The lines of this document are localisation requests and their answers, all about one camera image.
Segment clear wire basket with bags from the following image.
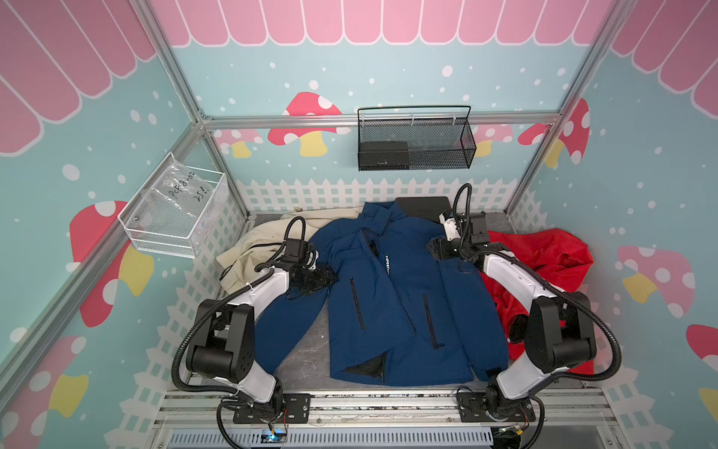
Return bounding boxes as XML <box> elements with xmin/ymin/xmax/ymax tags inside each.
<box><xmin>118</xmin><ymin>153</ymin><xmax>229</xmax><ymax>258</ymax></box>

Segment red jacket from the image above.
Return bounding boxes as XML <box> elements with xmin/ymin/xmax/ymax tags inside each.
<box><xmin>479</xmin><ymin>226</ymin><xmax>596</xmax><ymax>376</ymax></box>

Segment right black corrugated cable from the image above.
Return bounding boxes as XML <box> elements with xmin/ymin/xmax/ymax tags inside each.
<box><xmin>451</xmin><ymin>182</ymin><xmax>623</xmax><ymax>449</ymax></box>

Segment black wire mesh basket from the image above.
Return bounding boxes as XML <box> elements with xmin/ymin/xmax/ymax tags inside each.
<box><xmin>356</xmin><ymin>105</ymin><xmax>477</xmax><ymax>170</ymax></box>

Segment black flat case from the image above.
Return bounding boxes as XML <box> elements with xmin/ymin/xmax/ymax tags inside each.
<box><xmin>396</xmin><ymin>196</ymin><xmax>452</xmax><ymax>224</ymax></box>

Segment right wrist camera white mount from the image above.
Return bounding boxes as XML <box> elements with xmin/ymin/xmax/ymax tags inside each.
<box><xmin>439</xmin><ymin>213</ymin><xmax>462</xmax><ymax>241</ymax></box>

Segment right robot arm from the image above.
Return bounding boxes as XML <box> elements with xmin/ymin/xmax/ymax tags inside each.
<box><xmin>428</xmin><ymin>210</ymin><xmax>596</xmax><ymax>422</ymax></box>

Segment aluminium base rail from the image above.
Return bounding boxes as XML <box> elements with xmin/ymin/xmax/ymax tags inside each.
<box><xmin>145</xmin><ymin>389</ymin><xmax>613</xmax><ymax>449</ymax></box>

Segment cream beige jacket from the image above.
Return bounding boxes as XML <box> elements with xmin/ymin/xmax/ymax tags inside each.
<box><xmin>216</xmin><ymin>208</ymin><xmax>362</xmax><ymax>294</ymax></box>

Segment navy blue jacket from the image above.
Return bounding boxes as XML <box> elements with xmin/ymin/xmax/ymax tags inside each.
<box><xmin>255</xmin><ymin>203</ymin><xmax>510</xmax><ymax>387</ymax></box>

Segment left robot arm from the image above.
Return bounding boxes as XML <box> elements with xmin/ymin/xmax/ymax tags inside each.
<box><xmin>171</xmin><ymin>239</ymin><xmax>338</xmax><ymax>425</ymax></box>

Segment black box in basket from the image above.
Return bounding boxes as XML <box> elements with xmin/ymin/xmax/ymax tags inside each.
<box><xmin>357</xmin><ymin>140</ymin><xmax>409</xmax><ymax>171</ymax></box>

